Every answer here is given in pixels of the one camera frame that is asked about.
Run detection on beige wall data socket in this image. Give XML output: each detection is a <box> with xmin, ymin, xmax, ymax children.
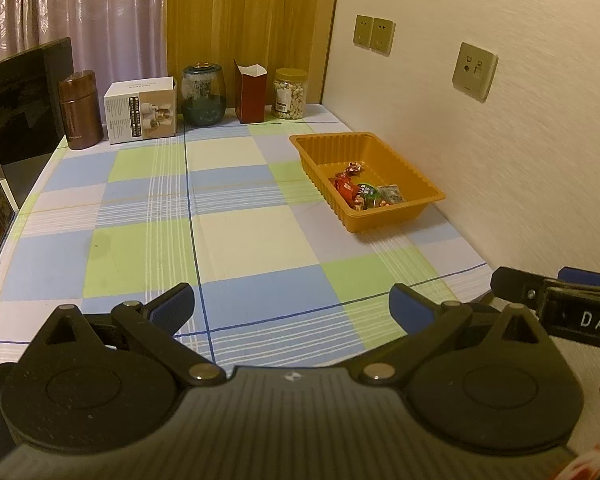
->
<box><xmin>452</xmin><ymin>42</ymin><xmax>499</xmax><ymax>102</ymax></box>

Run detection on black flat screen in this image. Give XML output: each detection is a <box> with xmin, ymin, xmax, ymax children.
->
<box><xmin>0</xmin><ymin>36</ymin><xmax>73</xmax><ymax>211</ymax></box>

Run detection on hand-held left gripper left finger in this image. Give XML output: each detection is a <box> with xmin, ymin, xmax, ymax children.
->
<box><xmin>24</xmin><ymin>282</ymin><xmax>228</xmax><ymax>388</ymax></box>

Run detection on red patterned clothing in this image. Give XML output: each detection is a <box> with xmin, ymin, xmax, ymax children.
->
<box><xmin>555</xmin><ymin>442</ymin><xmax>600</xmax><ymax>480</ymax></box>

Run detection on long sausage packet green ends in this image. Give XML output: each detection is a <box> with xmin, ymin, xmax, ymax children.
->
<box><xmin>351</xmin><ymin>183</ymin><xmax>388</xmax><ymax>211</ymax></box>

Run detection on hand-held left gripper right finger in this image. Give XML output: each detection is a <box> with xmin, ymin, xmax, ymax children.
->
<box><xmin>350</xmin><ymin>282</ymin><xmax>563</xmax><ymax>388</ymax></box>

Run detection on brown thermos flask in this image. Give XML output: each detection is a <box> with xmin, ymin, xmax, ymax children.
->
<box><xmin>57</xmin><ymin>70</ymin><xmax>104</xmax><ymax>151</ymax></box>

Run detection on checked tablecloth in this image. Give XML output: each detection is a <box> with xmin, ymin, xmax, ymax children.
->
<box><xmin>0</xmin><ymin>102</ymin><xmax>488</xmax><ymax>376</ymax></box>

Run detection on plastic jar of nuts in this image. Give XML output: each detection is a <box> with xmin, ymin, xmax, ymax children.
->
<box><xmin>272</xmin><ymin>68</ymin><xmax>309</xmax><ymax>121</ymax></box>

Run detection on dark glass jar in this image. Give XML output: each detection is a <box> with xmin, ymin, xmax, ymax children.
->
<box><xmin>181</xmin><ymin>61</ymin><xmax>227</xmax><ymax>127</ymax></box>

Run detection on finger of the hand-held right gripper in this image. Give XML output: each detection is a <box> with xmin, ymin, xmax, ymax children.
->
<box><xmin>557</xmin><ymin>266</ymin><xmax>600</xmax><ymax>291</ymax></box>
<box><xmin>490</xmin><ymin>266</ymin><xmax>561</xmax><ymax>306</ymax></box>

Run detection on pink sheer curtain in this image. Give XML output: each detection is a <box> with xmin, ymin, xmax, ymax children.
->
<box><xmin>0</xmin><ymin>0</ymin><xmax>171</xmax><ymax>91</ymax></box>

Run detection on orange plastic tray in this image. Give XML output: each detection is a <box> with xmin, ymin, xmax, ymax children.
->
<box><xmin>288</xmin><ymin>131</ymin><xmax>446</xmax><ymax>234</ymax></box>

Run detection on red snack packet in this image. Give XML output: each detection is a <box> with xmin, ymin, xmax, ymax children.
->
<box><xmin>335</xmin><ymin>175</ymin><xmax>361</xmax><ymax>198</ymax></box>

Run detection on yellow curtain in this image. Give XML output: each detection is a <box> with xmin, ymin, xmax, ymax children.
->
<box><xmin>166</xmin><ymin>0</ymin><xmax>342</xmax><ymax>108</ymax></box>

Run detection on open red carton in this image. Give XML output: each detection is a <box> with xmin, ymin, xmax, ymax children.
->
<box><xmin>233</xmin><ymin>58</ymin><xmax>268</xmax><ymax>124</ymax></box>

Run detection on white printed cardboard box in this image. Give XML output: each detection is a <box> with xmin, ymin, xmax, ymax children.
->
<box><xmin>103</xmin><ymin>76</ymin><xmax>177</xmax><ymax>146</ymax></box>

